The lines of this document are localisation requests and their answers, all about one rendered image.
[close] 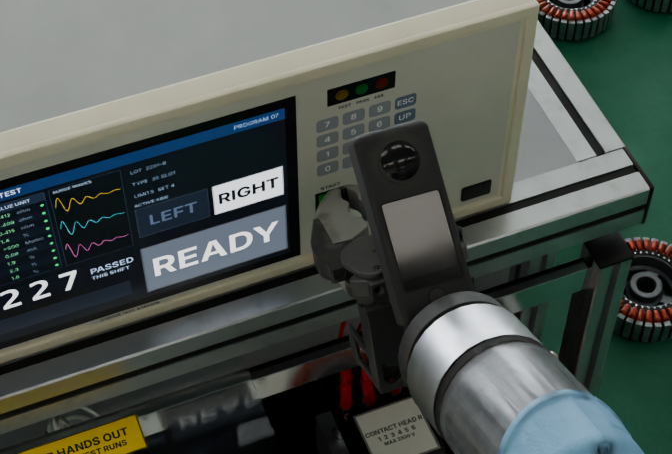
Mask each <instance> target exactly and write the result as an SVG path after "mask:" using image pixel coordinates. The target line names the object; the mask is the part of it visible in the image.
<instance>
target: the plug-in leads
mask: <svg viewBox="0 0 672 454"><path fill-rule="evenodd" d="M346 321H347V320H346ZM346 321H343V322H341V325H340V329H339V334H338V338H341V337H343V332H344V328H345V324H346ZM339 373H340V376H339V383H340V399H339V405H338V409H340V410H341V411H343V412H344V413H347V412H350V411H353V407H354V400H352V390H351V385H353V383H354V374H353V373H352V371H351V369H348V370H345V371H342V372H339ZM360 383H361V389H362V396H363V398H362V405H363V406H364V407H366V408H368V407H371V406H373V405H376V404H377V396H375V393H374V389H373V384H372V381H371V380H370V379H369V377H368V376H367V374H366V373H365V372H364V370H363V369H362V367H361V376H360ZM401 393H402V387H401V388H398V389H395V390H393V391H390V392H387V395H389V396H390V397H392V398H393V399H394V398H397V397H400V396H401Z"/></svg>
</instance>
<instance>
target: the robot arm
mask: <svg viewBox="0 0 672 454"><path fill-rule="evenodd" d="M348 151H349V155H350V159H351V162H352V166H353V169H354V173H355V176H356V180H357V184H358V185H352V184H348V185H345V186H343V187H340V188H335V189H332V190H330V191H328V192H327V194H326V195H325V196H324V198H323V199H322V201H321V202H320V204H319V206H318V208H317V210H316V213H315V219H314V220H313V225H312V233H311V248H312V253H313V258H314V263H315V267H316V269H317V271H318V273H319V274H320V276H321V277H322V278H324V279H326V280H329V281H331V282H332V283H333V284H335V283H340V285H341V287H342V288H343V290H344V291H346V292H347V293H348V295H349V296H350V297H352V298H353V299H355V300H357V304H358V310H359V315H360V321H361V324H362V327H361V328H362V333H363V339H364V340H363V339H362V338H361V336H360V335H359V334H358V332H357V331H356V330H355V328H354V327H353V326H352V324H349V325H347V329H348V335H349V340H350V346H351V351H352V355H353V356H354V358H355V359H356V361H357V362H358V363H359V365H360V366H361V367H362V369H363V370H364V372H365V373H366V374H367V376H368V377H369V379H370V380H371V381H372V383H373V384H374V386H375V387H376V388H377V390H378V391H379V392H380V394H384V393H387V392H390V391H393V390H395V389H398V388H401V387H407V388H408V389H409V392H410V394H411V396H412V398H413V400H414V402H415V404H416V405H417V406H418V408H419V409H420V410H421V412H422V413H423V414H424V416H425V417H426V418H427V420H428V421H429V422H430V424H431V425H432V426H433V428H434V429H435V430H436V432H437V433H438V434H439V436H440V437H441V438H442V439H443V440H444V441H445V442H446V443H447V445H448V446H449V447H450V449H451V450H452V451H453V453H454V454H644V452H643V451H642V450H641V448H640V447H639V446H638V445H637V444H636V442H635V441H634V440H633V439H632V437H631V434H630V433H629V432H628V431H627V430H626V428H625V426H624V425H623V423H622V421H621V420H620V419H619V417H618V416H617V415H616V414H615V412H614V411H613V410H612V409H611V408H610V407H609V406H608V405H606V404H605V403H604V402H603V401H601V400H600V399H598V398H597V397H595V396H593V395H592V394H591V393H590V392H589V391H588V390H587V389H586V388H585V387H584V386H583V384H582V383H581V382H580V381H579V380H578V379H577V378H576V377H575V376H574V375H573V374H572V373H571V372H570V371H569V370H568V369H567V368H566V367H565V366H564V365H563V364H562V363H561V362H560V361H559V358H558V356H557V354H556V353H555V352H553V351H549V350H548V349H547V348H546V347H545V346H544V345H543V344H542V343H541V342H540V341H539V340H538V339H537V338H536V337H535V336H534V335H533V334H532V333H531V331H530V330H529V329H528V328H527V327H526V326H525V325H524V324H523V323H522V322H521V321H520V320H519V319H518V318H517V317H516V316H515V315H514V314H512V313H511V312H509V311H508V310H506V309H505V308H504V307H503V306H502V305H501V304H500V303H499V302H497V301H496V300H495V299H493V298H492V297H490V296H488V295H486V294H483V293H479V292H475V287H474V277H473V275H472V274H471V273H470V272H469V269H468V266H467V262H466V260H467V259H468V253H467V245H466V242H464V238H463V230H462V227H460V226H459V225H457V224H456V223H455V220H454V216H453V213H452V209H451V205H450V202H449V198H448V195H447V191H446V188H445V184H444V181H443V177H442V174H441V170H440V166H439V163H438V159H437V156H436V152H435V149H434V145H433V142H432V138H431V135H430V131H429V127H428V125H427V124H426V123H425V122H424V121H422V120H414V121H410V122H406V123H402V124H399V125H395V126H391V127H387V128H384V129H380V130H376V131H372V132H368V133H365V134H361V135H358V136H356V137H355V138H353V139H352V140H351V141H350V142H349V145H348ZM350 208H351V209H354V210H356V211H358V212H360V213H361V215H362V218H360V217H357V216H354V215H352V214H351V213H350ZM364 220H365V221H368V223H369V226H370V230H371V234H372V235H369V231H368V225H367V223H366V222H365V221H364ZM360 347H361V348H362V350H363V351H364V352H365V354H366V355H367V356H368V359H369V365H370V368H369V366H368V365H367V363H366V362H365V361H364V359H363V358H362V356H361V351H360ZM383 370H384V372H385V373H386V374H387V376H388V377H389V378H390V379H392V381H388V380H386V379H385V378H384V372H383Z"/></svg>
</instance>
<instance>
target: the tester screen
mask: <svg viewBox="0 0 672 454"><path fill-rule="evenodd" d="M280 166H283V182H284V194H283V195H279V196H276V197H273V198H270V199H266V200H263V201H260V202H256V203H253V204H250V205H247V206H243V207H240V208H237V209H233V210H230V211H227V212H224V213H220V214H217V215H214V216H210V217H207V218H204V219H201V220H197V221H194V222H191V223H187V224H184V225H181V226H178V227H174V228H171V229H168V230H164V231H161V232H158V233H155V234H151V235H148V236H145V237H141V238H139V232H138V226H137V220H136V214H135V210H137V209H140V208H143V207H147V206H150V205H153V204H157V203H160V202H163V201H167V200H170V199H173V198H177V197H180V196H183V195H187V194H190V193H193V192H197V191H200V190H203V189H207V188H210V187H213V186H217V185H220V184H223V183H227V182H230V181H233V180H237V179H240V178H243V177H247V176H250V175H253V174H257V173H260V172H263V171H267V170H270V169H274V168H277V167H280ZM283 205H286V219H287V243H288V248H287V249H284V250H281V251H278V252H274V253H271V254H268V255H265V256H262V257H258V258H255V259H252V260H249V261H246V262H243V263H239V264H236V265H233V266H230V267H227V268H223V269H220V270H217V271H214V272H211V273H207V274H204V275H201V276H198V277H195V278H192V279H188V280H185V281H182V282H179V283H176V284H172V285H169V286H166V287H163V288H160V289H156V290H153V291H150V292H147V287H146V281H145V275H144V269H143V264H142V258H141V252H140V249H143V248H146V247H149V246H153V245H156V244H159V243H162V242H166V241H169V240H172V239H175V238H179V237H182V236H185V235H188V234H192V233H195V232H198V231H202V230H205V229H208V228H211V227H215V226H218V225H221V224H224V223H228V222H231V221H234V220H237V219H241V218H244V217H247V216H250V215H254V214H257V213H260V212H264V211H267V210H270V209H273V208H277V207H280V206H283ZM289 252H290V229H289V204H288V179H287V155H286V130H285V108H283V109H279V110H276V111H272V112H269V113H266V114H262V115H259V116H255V117H252V118H248V119H245V120H241V121H238V122H235V123H231V124H228V125H224V126H221V127H217V128H214V129H210V130H207V131H203V132H200V133H197V134H193V135H190V136H186V137H183V138H179V139H176V140H172V141H169V142H165V143H162V144H159V145H155V146H152V147H148V148H145V149H141V150H138V151H134V152H131V153H127V154H124V155H121V156H117V157H114V158H110V159H107V160H103V161H100V162H96V163H93V164H90V165H86V166H83V167H79V168H76V169H72V170H69V171H65V172H62V173H58V174H55V175H52V176H48V177H45V178H41V179H38V180H34V181H31V182H27V183H24V184H20V185H17V186H14V187H10V188H7V189H3V190H0V291H2V290H6V289H9V288H12V287H15V286H19V285H22V284H25V283H29V282H32V281H35V280H38V279H42V278H45V277H48V276H51V275H55V274H58V273H61V272H64V271H68V270H71V269H74V268H78V267H81V266H82V270H83V274H84V279H85V283H86V287H85V288H82V289H79V290H76V291H73V292H69V293H66V294H63V295H60V296H56V297H53V298H50V299H47V300H43V301H40V302H37V303H34V304H31V305H27V306H24V307H21V308H18V309H14V310H11V311H8V312H5V313H2V314H0V320H3V319H6V318H9V317H13V316H16V315H19V314H22V313H26V312H29V311H32V310H35V309H38V308H42V307H45V306H48V305H51V304H55V303H58V302H61V301H64V300H67V299H71V298H74V297H77V296H80V295H83V294H87V293H90V292H93V291H96V290H100V289H103V288H106V287H109V286H112V285H116V284H119V283H122V282H125V281H129V280H130V283H131V288H132V294H129V295H126V296H123V297H120V298H117V299H113V300H110V301H107V302H104V303H101V304H97V305H94V306H91V307H88V308H85V309H81V310H78V311H75V312H72V313H69V314H65V315H62V316H59V317H56V318H53V319H49V320H46V321H43V322H40V323H37V324H34V325H30V326H27V327H24V328H21V329H18V330H14V331H11V332H8V333H5V334H2V335H0V343H2V342H5V341H9V340H12V339H15V338H18V337H21V336H25V335H28V334H31V333H34V332H37V331H40V330H44V329H47V328H50V327H53V326H56V325H60V324H63V323H66V322H69V321H72V320H75V319H79V318H82V317H85V316H88V315H91V314H95V313H98V312H101V311H104V310H107V309H110V308H114V307H117V306H120V305H123V304H126V303H130V302H133V301H136V300H139V299H142V298H145V297H149V296H152V295H155V294H158V293H161V292H165V291H168V290H171V289H174V288H177V287H180V286H184V285H187V284H190V283H193V282H196V281H199V280H203V279H206V278H209V277H212V276H215V275H219V274H222V273H225V272H228V271H231V270H234V269H238V268H241V267H244V266H247V265H250V264H254V263H257V262H260V261H263V260H266V259H269V258H273V257H276V256H279V255H282V254H285V253H289Z"/></svg>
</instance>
